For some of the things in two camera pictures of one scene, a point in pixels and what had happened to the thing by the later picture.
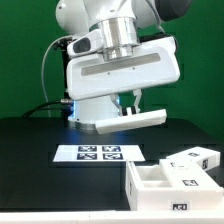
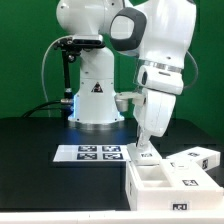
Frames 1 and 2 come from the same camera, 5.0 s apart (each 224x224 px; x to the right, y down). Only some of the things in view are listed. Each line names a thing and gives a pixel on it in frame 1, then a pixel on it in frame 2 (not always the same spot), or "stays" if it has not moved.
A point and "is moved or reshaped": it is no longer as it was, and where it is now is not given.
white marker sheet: [99, 153] stays
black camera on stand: [66, 103] stays
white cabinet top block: [206, 158] stays
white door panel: [186, 174] stays
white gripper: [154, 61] → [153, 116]
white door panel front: [131, 121] is moved or reshaped
